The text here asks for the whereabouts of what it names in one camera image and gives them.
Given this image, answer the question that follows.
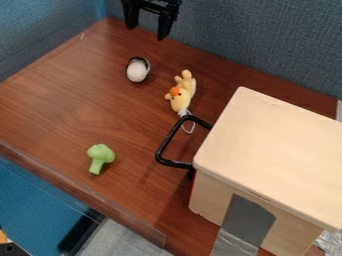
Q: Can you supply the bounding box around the white rice ball toy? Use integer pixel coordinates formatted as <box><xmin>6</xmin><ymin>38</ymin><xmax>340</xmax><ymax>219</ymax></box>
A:
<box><xmin>124</xmin><ymin>56</ymin><xmax>153</xmax><ymax>84</ymax></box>

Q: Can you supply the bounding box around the yellow plush duck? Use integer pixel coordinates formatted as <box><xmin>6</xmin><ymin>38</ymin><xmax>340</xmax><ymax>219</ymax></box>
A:
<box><xmin>162</xmin><ymin>69</ymin><xmax>198</xmax><ymax>114</ymax></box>

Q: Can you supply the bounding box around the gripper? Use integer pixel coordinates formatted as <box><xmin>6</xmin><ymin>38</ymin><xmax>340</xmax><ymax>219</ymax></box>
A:
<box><xmin>120</xmin><ymin>0</ymin><xmax>184</xmax><ymax>42</ymax></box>

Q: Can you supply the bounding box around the cabinet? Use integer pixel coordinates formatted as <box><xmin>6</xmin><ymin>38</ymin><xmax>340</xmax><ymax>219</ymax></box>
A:
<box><xmin>187</xmin><ymin>86</ymin><xmax>342</xmax><ymax>256</ymax></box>

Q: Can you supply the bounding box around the green toy broccoli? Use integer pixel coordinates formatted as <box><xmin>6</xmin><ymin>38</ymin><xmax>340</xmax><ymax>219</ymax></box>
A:
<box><xmin>85</xmin><ymin>143</ymin><xmax>117</xmax><ymax>176</ymax></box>

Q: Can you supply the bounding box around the drawer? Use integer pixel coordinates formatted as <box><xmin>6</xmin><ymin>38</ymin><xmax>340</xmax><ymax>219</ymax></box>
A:
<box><xmin>153</xmin><ymin>114</ymin><xmax>214</xmax><ymax>181</ymax></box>

